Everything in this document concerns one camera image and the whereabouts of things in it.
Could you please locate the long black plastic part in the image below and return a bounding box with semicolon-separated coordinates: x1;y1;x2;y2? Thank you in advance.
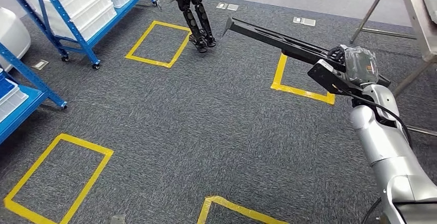
222;16;392;89

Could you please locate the blue wheeled shelf rack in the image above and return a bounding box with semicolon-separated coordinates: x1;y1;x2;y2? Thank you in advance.
0;0;158;70

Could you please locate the blue steel shelf rack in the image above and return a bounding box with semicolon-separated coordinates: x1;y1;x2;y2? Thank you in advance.
0;41;68;145

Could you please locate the yellow floor tape square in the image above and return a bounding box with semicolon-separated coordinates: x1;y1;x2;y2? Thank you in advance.
124;20;192;69
197;195;290;224
270;53;337;106
3;133;114;224

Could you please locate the black humanoid robot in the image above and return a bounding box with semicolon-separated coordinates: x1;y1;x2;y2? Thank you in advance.
152;0;217;54

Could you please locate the blue plastic bin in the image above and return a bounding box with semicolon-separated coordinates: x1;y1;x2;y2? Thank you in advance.
0;74;17;101

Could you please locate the steel table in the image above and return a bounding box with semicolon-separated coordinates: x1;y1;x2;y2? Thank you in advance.
349;0;437;97

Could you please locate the white car red stripe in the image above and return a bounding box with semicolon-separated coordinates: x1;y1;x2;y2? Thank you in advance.
0;7;32;72

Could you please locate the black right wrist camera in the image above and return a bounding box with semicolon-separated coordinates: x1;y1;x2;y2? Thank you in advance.
307;58;363;95

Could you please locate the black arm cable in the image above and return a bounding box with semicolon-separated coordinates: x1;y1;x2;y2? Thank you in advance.
361;197;382;224
336;88;413;148

